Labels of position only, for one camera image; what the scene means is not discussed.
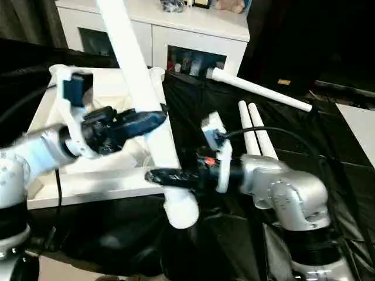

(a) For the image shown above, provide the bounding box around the white plastic table leg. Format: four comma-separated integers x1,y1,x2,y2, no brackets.
206,67,313,112
248,103,281,160
97,0,201,230
237,100,261,157

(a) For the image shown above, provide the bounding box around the white sideboard with glass doors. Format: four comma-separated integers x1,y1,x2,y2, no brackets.
56,0,250,78

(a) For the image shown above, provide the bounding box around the grey curtain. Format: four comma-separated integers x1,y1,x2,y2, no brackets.
0,0,68,50

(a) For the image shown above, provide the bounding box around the white plastic table top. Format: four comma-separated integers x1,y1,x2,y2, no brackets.
26,64,178,210

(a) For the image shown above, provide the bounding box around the shiny silver ornament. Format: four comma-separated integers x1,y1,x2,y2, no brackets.
159,0,186,13

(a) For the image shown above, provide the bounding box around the black cabinet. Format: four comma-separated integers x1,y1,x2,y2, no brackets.
237,0,375,94

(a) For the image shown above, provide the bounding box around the black mat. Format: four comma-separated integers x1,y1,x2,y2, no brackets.
0,38,375,279

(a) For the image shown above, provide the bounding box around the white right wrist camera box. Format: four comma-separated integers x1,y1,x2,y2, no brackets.
200,112,233,194

